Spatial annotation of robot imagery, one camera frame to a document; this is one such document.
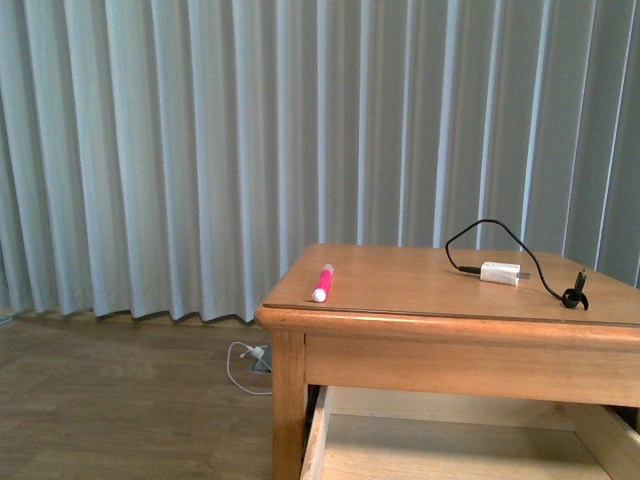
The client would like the pink marker with white caps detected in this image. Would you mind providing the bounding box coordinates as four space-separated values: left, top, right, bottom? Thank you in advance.
312 264 334 303

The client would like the wooden drawer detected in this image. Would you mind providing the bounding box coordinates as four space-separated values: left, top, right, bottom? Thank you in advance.
301 386 639 479

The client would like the open metal floor socket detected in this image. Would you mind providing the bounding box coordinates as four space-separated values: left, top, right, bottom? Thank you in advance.
248 345 272 374

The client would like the wooden nightstand cabinet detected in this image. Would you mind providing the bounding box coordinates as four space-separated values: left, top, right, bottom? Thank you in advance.
255 244 639 479

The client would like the pale blue pleated curtain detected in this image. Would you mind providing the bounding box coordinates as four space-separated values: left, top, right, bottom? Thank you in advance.
1 1 639 320

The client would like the white usb power adapter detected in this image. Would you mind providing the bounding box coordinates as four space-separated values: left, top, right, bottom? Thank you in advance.
480 262 531 286

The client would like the white charging cable on floor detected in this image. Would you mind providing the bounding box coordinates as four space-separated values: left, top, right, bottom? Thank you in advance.
226 341 274 396

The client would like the black usb cable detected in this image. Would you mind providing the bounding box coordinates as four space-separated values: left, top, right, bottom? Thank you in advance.
444 218 590 310

